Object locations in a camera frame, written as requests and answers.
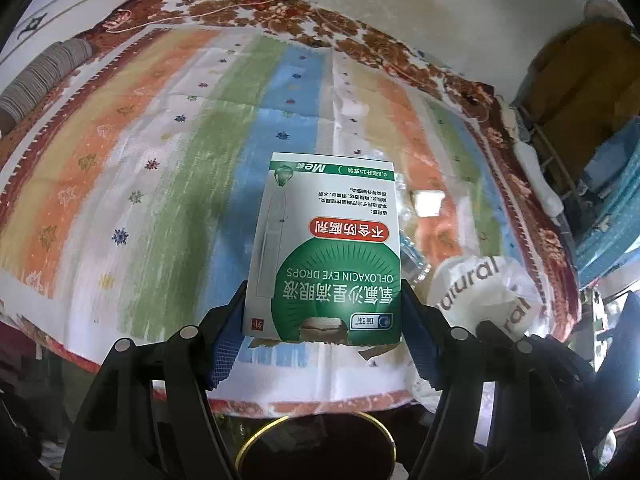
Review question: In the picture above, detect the white printed plastic bag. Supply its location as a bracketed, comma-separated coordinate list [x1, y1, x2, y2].
[406, 255, 548, 411]

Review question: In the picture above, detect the brown floral blanket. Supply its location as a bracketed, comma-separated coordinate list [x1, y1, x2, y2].
[0, 0, 583, 416]

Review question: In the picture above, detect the white rolled cloth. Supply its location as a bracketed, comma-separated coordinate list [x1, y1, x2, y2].
[515, 140, 563, 216]

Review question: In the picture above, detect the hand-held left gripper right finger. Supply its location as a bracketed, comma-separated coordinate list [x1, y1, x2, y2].
[400, 285, 596, 480]

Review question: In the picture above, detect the green white medicine box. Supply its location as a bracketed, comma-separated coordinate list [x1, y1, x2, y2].
[244, 151, 403, 347]

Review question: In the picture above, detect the striped pastel cloth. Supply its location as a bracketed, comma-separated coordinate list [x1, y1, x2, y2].
[0, 25, 581, 411]

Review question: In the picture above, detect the white headboard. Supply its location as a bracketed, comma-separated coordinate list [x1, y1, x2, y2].
[0, 0, 146, 66]

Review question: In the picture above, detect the metal bed rail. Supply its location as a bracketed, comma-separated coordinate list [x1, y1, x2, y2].
[515, 105, 591, 201]

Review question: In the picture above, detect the dark gold-rimmed trash can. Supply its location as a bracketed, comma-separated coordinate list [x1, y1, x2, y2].
[235, 412, 396, 480]

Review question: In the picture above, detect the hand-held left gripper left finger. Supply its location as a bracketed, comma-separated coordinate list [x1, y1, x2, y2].
[60, 280, 248, 480]

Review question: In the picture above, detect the yellow-brown garment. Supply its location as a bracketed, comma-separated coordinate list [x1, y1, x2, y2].
[520, 20, 640, 141]

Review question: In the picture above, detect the grey ribbed pillow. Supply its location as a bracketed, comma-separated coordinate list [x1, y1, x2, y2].
[0, 37, 96, 133]

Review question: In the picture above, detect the blue printed cloth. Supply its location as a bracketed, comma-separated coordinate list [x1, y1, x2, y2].
[572, 115, 640, 286]

